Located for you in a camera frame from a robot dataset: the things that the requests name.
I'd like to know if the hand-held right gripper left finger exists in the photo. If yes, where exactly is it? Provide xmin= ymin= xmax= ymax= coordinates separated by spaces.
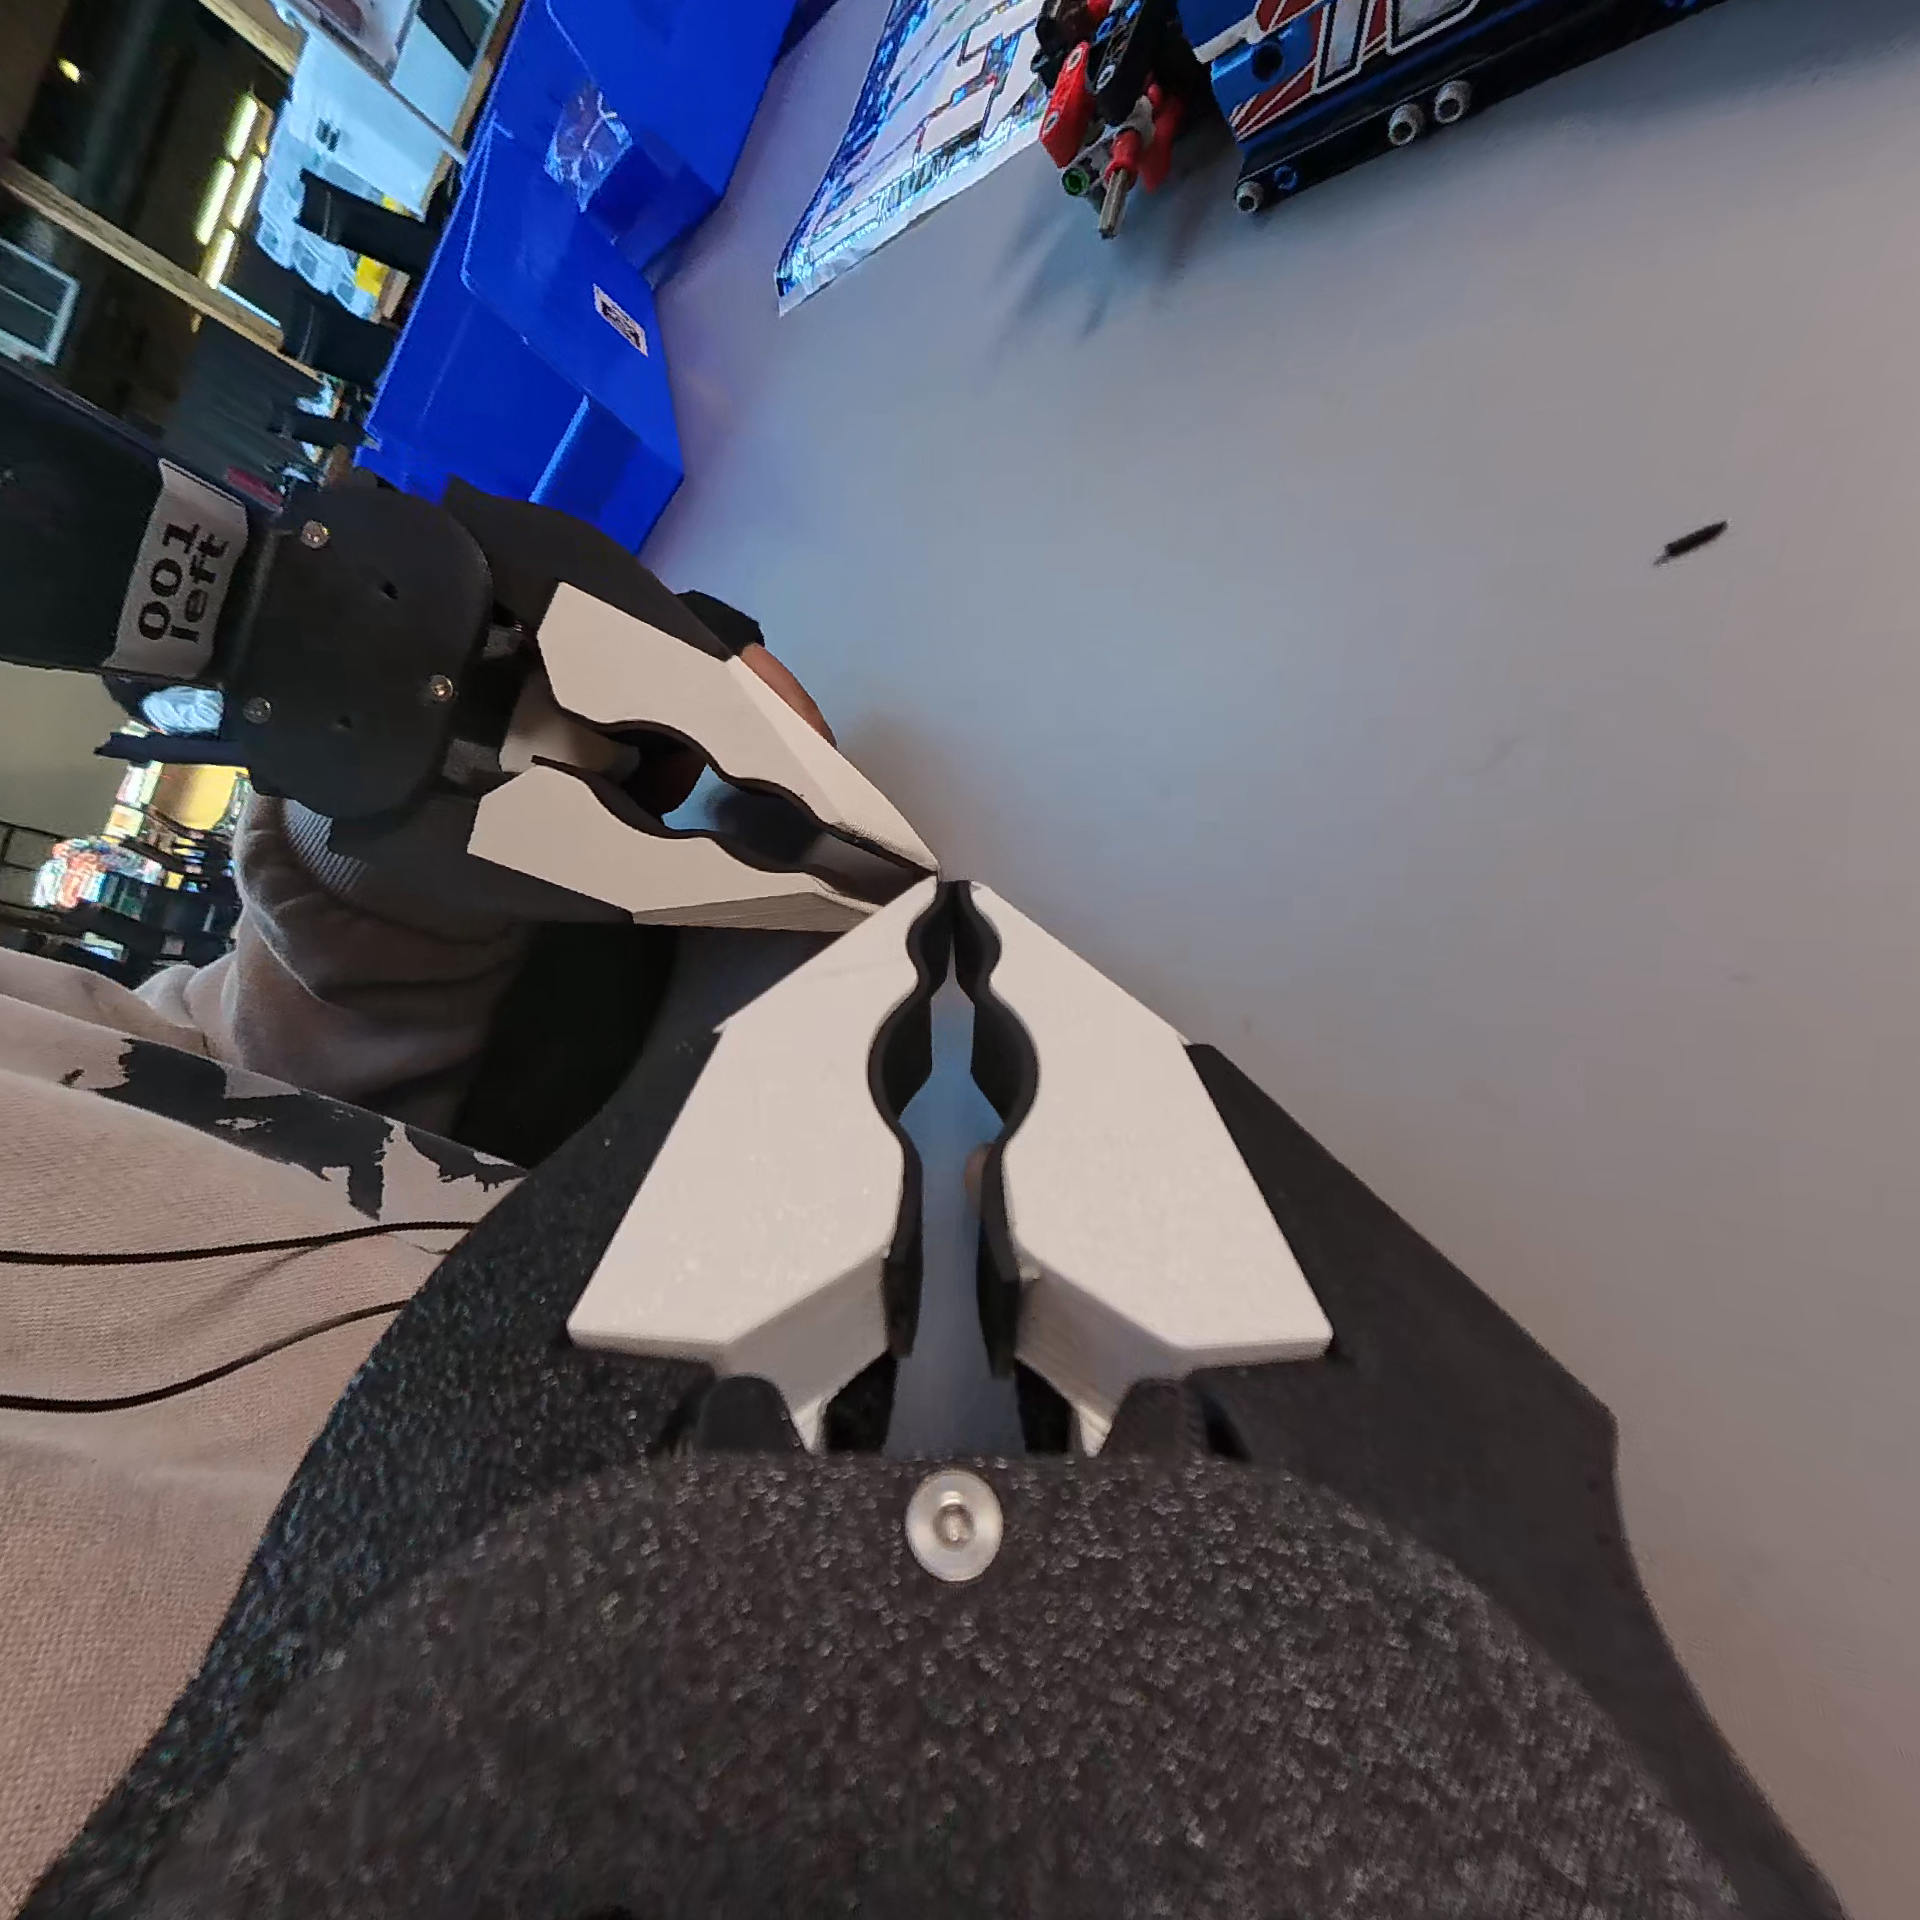
xmin=566 ymin=875 xmax=944 ymax=1454

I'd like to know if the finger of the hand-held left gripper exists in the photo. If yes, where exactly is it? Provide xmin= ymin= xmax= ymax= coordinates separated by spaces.
xmin=467 ymin=758 xmax=906 ymax=936
xmin=498 ymin=582 xmax=942 ymax=871

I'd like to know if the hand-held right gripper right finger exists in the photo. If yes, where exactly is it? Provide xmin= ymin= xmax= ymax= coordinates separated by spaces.
xmin=956 ymin=883 xmax=1334 ymax=1454

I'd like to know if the person's left forearm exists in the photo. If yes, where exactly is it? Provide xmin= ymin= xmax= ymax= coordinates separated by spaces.
xmin=133 ymin=785 xmax=678 ymax=1142

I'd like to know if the lego instruction booklet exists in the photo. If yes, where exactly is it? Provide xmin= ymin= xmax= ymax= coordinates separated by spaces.
xmin=774 ymin=0 xmax=1056 ymax=318

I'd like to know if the red black lego assembly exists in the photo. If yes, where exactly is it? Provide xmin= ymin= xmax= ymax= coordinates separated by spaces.
xmin=1034 ymin=0 xmax=1206 ymax=242

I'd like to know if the blue lego car model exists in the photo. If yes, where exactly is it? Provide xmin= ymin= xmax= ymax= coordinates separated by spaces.
xmin=1176 ymin=0 xmax=1729 ymax=221

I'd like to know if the person's left hand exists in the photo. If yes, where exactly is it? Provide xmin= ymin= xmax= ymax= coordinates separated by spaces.
xmin=739 ymin=641 xmax=840 ymax=747

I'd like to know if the blue storage bin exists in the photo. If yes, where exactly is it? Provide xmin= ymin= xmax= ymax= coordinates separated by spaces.
xmin=359 ymin=141 xmax=692 ymax=557
xmin=464 ymin=0 xmax=799 ymax=281

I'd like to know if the wooden storage shelf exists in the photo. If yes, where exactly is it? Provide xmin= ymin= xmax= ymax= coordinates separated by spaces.
xmin=0 ymin=0 xmax=512 ymax=451

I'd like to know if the beige black printed shirt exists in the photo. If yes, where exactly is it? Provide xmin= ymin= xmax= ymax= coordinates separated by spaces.
xmin=0 ymin=944 xmax=527 ymax=1920

